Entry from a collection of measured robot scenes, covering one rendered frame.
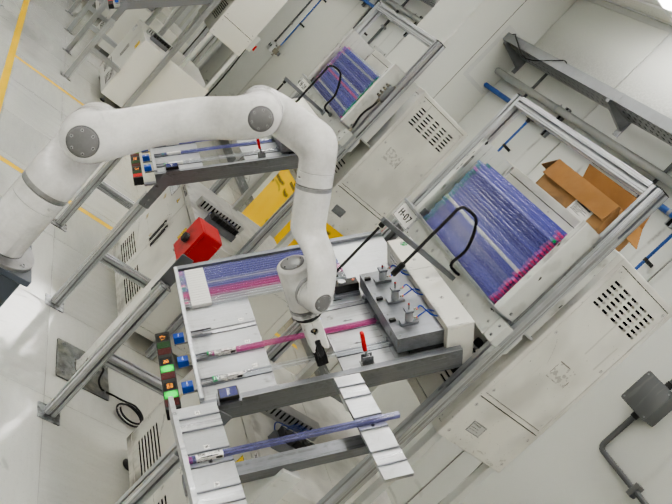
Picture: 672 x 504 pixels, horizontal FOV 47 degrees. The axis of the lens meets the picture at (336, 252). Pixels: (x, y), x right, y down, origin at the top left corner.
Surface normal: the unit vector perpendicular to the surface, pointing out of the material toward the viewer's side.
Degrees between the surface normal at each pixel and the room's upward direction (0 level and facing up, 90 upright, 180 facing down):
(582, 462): 90
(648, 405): 90
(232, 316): 48
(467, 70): 90
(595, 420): 90
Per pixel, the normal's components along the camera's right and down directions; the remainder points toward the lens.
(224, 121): -0.52, 0.36
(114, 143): 0.57, 0.33
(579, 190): -0.54, -0.61
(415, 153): 0.28, 0.48
